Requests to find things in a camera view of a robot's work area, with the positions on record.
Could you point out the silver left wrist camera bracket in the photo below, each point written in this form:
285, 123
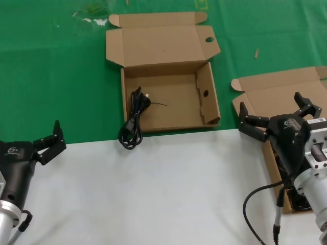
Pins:
2, 183

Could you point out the white table sheet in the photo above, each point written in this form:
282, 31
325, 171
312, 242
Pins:
153, 191

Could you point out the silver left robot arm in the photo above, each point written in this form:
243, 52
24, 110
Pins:
5, 224

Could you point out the green table cloth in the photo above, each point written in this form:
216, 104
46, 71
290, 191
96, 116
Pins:
51, 76

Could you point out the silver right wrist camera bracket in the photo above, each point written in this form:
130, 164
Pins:
316, 137

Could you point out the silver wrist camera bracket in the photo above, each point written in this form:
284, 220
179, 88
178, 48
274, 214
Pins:
2, 183
316, 137

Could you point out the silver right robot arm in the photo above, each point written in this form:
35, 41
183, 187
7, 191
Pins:
316, 199

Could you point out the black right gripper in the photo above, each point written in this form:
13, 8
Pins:
284, 137

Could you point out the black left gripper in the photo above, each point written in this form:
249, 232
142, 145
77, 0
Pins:
18, 163

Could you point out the cardboard box with round holes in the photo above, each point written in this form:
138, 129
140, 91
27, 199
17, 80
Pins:
173, 109

